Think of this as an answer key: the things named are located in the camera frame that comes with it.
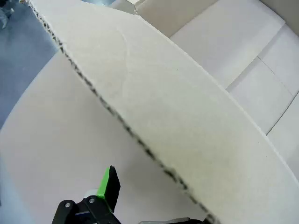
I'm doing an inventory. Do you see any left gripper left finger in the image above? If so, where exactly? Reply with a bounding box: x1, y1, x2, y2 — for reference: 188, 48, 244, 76
52, 165, 121, 224

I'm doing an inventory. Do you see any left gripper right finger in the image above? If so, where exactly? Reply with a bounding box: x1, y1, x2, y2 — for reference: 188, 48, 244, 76
139, 216, 212, 224

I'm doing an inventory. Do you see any brown cardboard shipping box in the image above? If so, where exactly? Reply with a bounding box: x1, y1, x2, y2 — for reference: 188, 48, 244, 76
20, 0, 299, 224

